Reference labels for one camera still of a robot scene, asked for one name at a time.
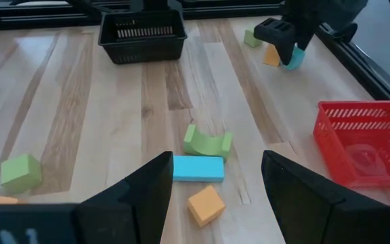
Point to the black aluminium table frame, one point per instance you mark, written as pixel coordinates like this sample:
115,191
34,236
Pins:
367,64

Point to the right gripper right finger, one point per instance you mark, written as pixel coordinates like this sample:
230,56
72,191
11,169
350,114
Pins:
303,206

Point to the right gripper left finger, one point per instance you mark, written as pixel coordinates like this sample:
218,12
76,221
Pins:
137,206

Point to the red plastic basket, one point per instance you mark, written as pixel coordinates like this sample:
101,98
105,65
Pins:
327,149

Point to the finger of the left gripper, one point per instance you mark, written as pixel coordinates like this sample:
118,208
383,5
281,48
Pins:
276,35
305,34

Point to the small green block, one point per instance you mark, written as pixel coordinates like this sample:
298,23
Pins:
252,38

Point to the orange cube block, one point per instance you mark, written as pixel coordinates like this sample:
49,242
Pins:
206,205
2,200

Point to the black plastic basket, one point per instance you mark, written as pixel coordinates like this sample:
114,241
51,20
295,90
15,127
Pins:
141,51

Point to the blue cube block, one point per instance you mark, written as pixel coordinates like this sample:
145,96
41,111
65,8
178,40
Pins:
297,61

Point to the green arch block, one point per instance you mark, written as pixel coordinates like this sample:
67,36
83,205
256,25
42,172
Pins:
203,146

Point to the green cube block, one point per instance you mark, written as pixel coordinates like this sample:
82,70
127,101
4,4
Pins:
20,173

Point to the long blue block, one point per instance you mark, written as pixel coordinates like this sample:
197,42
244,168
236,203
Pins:
198,168

